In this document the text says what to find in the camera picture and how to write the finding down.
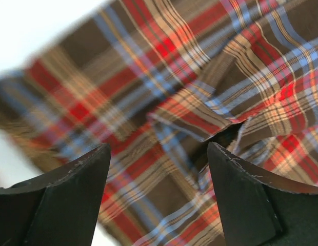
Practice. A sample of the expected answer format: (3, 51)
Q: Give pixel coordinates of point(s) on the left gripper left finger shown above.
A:
(59, 207)

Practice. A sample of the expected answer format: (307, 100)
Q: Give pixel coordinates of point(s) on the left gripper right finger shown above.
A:
(258, 207)

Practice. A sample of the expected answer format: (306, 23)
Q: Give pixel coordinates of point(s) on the brown red plaid shirt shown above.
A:
(157, 81)

